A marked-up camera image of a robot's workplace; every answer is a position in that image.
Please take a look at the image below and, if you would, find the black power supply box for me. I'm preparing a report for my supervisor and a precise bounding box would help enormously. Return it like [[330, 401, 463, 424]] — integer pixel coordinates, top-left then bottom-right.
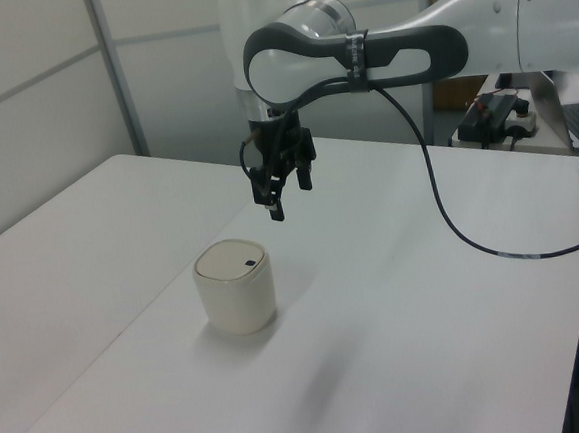
[[455, 89, 533, 140]]

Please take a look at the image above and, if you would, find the black strap on arm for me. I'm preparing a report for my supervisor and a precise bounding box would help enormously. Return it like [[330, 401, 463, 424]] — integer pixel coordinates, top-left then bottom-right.
[[341, 29, 375, 95]]

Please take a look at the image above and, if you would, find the white power strip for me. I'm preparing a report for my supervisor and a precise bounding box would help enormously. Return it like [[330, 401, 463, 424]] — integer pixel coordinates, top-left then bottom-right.
[[504, 109, 539, 141]]

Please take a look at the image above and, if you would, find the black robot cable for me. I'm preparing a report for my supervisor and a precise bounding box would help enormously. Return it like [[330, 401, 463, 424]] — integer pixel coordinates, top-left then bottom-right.
[[232, 55, 579, 284]]

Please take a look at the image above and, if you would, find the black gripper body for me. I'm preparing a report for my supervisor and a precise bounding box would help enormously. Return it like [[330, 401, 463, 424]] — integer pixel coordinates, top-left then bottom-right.
[[246, 108, 309, 179]]

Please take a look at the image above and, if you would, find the white background desk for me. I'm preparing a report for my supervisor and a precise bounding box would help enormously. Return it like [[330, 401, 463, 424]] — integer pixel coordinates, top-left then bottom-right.
[[446, 115, 579, 169]]

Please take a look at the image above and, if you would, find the cream trash can lid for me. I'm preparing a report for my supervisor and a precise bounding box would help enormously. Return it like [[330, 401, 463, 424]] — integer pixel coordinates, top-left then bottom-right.
[[192, 236, 269, 286]]

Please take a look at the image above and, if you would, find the grey partition post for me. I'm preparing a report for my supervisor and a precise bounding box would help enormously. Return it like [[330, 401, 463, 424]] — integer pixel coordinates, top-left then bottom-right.
[[83, 0, 151, 161]]

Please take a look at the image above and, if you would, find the silver laptop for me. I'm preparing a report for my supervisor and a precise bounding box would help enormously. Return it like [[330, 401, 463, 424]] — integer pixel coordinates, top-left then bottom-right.
[[525, 67, 579, 154]]

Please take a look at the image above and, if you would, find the small cream trash can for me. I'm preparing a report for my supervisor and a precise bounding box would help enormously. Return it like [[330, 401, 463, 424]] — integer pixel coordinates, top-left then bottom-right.
[[189, 235, 281, 340]]

